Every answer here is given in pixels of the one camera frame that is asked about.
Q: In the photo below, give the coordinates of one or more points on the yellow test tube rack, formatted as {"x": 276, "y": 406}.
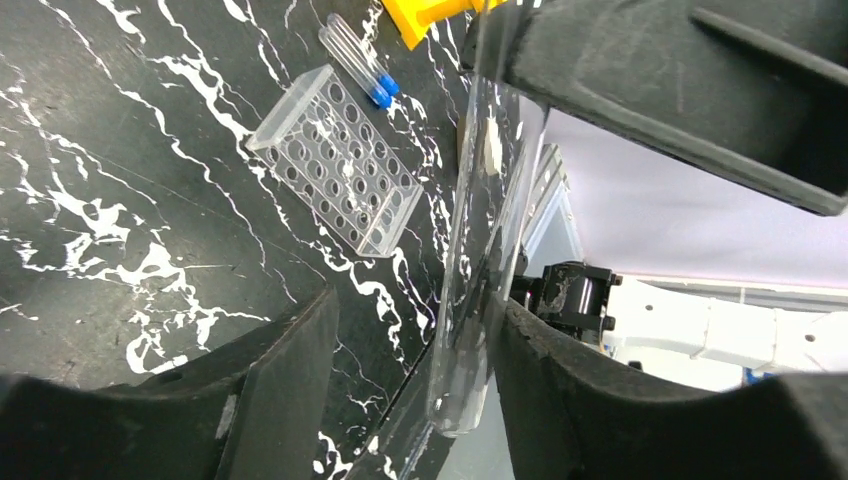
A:
{"x": 413, "y": 18}

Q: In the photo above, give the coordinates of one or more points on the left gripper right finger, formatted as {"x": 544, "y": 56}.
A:
{"x": 572, "y": 413}

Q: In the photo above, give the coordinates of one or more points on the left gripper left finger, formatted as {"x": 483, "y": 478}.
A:
{"x": 250, "y": 409}

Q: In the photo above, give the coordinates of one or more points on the metal perforated tube rack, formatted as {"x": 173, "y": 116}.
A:
{"x": 318, "y": 141}

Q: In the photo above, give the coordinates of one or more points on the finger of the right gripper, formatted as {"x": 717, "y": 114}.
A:
{"x": 754, "y": 92}

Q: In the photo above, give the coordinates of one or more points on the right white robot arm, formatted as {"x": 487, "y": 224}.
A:
{"x": 757, "y": 338}

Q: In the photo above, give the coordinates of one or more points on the blue capped vial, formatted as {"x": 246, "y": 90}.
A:
{"x": 347, "y": 49}

